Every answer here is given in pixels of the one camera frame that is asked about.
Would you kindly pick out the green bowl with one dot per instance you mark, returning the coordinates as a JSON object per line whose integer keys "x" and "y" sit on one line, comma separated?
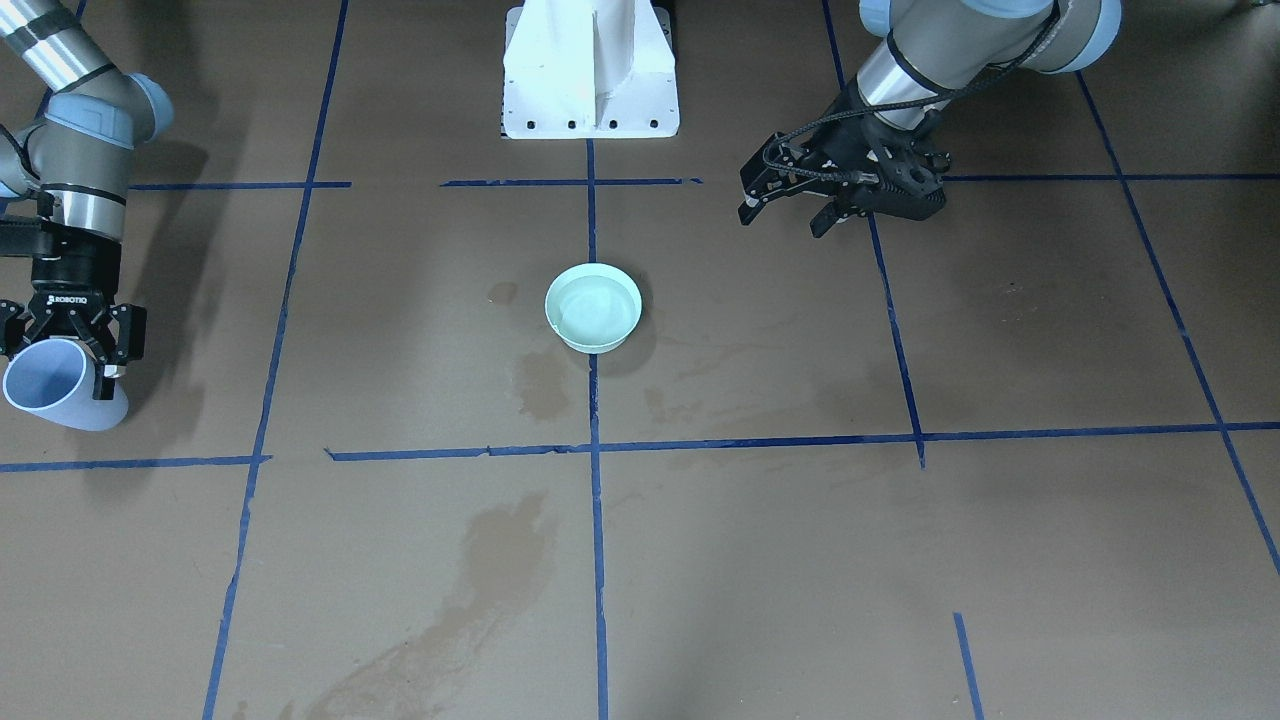
{"x": 593, "y": 307}

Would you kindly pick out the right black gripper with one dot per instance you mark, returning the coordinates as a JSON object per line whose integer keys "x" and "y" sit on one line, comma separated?
{"x": 66, "y": 283}

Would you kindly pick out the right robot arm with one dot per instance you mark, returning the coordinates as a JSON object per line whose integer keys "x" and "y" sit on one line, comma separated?
{"x": 74, "y": 162}

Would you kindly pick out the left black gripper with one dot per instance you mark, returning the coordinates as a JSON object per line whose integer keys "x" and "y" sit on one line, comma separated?
{"x": 853, "y": 150}

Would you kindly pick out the blue plastic cup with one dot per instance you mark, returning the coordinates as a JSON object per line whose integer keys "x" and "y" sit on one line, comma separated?
{"x": 54, "y": 380}

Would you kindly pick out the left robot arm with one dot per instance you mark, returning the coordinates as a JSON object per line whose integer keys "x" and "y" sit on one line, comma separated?
{"x": 932, "y": 53}

